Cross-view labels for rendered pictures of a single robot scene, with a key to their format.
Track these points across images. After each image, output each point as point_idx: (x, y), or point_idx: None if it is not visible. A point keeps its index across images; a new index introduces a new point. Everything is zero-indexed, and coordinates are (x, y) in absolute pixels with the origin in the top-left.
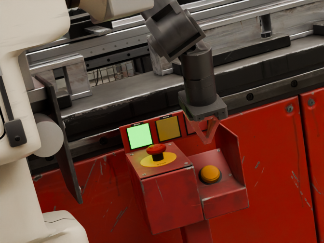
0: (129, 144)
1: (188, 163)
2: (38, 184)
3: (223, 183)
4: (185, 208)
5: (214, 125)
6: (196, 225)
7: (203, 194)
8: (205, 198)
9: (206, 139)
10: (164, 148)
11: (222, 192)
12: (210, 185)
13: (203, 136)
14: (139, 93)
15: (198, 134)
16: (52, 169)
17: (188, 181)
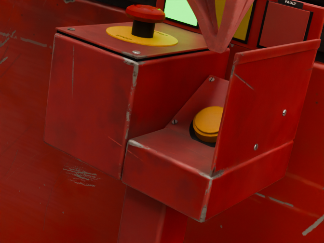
0: (164, 7)
1: (136, 54)
2: (66, 8)
3: (207, 152)
4: (98, 133)
5: (223, 10)
6: (143, 195)
7: (149, 138)
8: (135, 142)
9: (211, 39)
10: (147, 16)
11: (169, 155)
12: (192, 141)
13: (204, 27)
14: None
15: (196, 17)
16: (92, 0)
17: (119, 86)
